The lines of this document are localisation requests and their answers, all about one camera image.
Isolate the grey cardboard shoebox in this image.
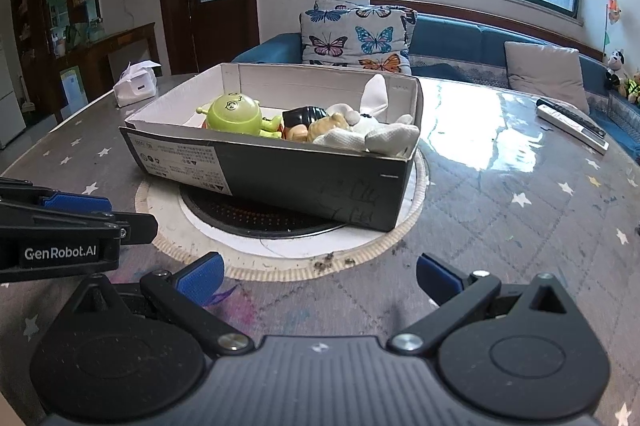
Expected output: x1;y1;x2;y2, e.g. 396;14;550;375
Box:
120;63;413;231

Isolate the butterfly print pillow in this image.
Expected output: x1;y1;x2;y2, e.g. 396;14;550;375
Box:
300;0;418;75

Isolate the black-haired boy figurine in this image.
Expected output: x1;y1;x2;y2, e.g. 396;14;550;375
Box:
282;106;328;142

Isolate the white tissue box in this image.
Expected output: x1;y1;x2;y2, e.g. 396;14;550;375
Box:
114;60;160;108

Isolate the dark wooden sideboard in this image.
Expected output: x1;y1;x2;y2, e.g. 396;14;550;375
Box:
10;0;160;127

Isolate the wall pennant decoration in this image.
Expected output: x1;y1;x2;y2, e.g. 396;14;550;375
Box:
603;0;622;52

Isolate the white remote control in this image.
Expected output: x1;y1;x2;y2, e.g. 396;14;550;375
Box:
536;104;608;155

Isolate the tan peanut toy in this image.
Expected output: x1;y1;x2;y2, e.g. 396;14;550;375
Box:
306;113;349;142

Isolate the beige cushion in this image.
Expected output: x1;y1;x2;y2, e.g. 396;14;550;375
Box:
504;42;589;114

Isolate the green round alien toy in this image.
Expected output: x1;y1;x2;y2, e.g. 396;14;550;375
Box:
195;92;282;139

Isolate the panda plush toy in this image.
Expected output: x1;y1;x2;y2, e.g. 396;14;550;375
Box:
604;49;629;97

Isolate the blue sofa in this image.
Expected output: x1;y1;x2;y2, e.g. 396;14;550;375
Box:
231;12;640;152

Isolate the white plush rabbit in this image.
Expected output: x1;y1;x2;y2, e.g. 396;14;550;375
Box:
310;74;420;157

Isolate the plush toys pile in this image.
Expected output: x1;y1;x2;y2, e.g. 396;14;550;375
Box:
618;72;640;105

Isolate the black remote control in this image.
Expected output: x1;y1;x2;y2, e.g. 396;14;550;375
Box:
536;98;605;138

